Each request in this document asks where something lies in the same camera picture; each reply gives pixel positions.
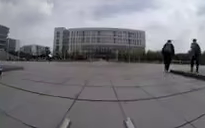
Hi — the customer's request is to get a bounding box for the small grey building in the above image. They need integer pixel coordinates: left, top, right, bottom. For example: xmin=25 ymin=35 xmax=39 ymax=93
xmin=6 ymin=37 xmax=21 ymax=53

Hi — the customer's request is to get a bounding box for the curved pale office building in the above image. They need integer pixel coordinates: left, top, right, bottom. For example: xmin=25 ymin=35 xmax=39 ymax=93
xmin=52 ymin=26 xmax=147 ymax=61

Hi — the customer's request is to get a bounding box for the person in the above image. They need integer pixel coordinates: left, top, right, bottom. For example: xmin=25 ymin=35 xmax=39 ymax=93
xmin=188 ymin=38 xmax=203 ymax=74
xmin=161 ymin=39 xmax=176 ymax=74

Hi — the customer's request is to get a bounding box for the row of trees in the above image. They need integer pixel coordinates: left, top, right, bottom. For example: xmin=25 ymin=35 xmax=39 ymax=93
xmin=52 ymin=47 xmax=205 ymax=66

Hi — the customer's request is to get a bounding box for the robot's own part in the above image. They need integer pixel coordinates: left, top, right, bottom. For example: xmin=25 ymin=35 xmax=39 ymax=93
xmin=58 ymin=117 xmax=72 ymax=128
xmin=123 ymin=116 xmax=136 ymax=128

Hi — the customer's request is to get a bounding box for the low pale building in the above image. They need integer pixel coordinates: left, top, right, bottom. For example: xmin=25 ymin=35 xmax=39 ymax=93
xmin=20 ymin=44 xmax=51 ymax=57

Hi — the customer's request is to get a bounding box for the grey paved plaza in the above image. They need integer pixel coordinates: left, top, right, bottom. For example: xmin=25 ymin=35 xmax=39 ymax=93
xmin=0 ymin=59 xmax=205 ymax=128

